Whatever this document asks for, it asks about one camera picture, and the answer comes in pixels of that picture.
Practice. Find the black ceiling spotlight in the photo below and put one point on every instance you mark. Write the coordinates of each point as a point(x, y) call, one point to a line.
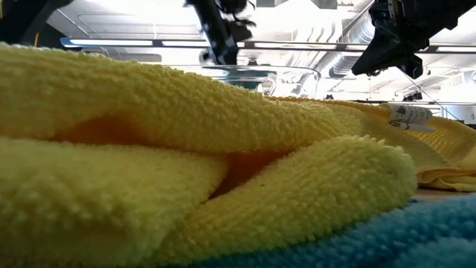
point(413, 97)

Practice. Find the long ceiling light strip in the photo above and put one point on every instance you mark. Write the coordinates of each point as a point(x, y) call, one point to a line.
point(111, 42)

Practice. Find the yellow microfiber towel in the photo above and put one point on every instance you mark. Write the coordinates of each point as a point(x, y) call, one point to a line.
point(148, 111)

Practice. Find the silver ventilation duct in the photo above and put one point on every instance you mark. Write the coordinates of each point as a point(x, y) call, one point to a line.
point(334, 56)

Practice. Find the clear plastic basket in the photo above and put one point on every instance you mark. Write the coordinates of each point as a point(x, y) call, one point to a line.
point(297, 82)
point(268, 87)

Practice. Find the blue microfiber towel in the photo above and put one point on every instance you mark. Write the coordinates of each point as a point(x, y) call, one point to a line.
point(409, 238)

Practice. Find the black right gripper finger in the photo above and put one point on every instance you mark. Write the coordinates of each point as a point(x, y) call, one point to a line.
point(416, 67)
point(383, 56)

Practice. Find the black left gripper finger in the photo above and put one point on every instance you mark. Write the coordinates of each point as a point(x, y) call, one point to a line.
point(223, 54)

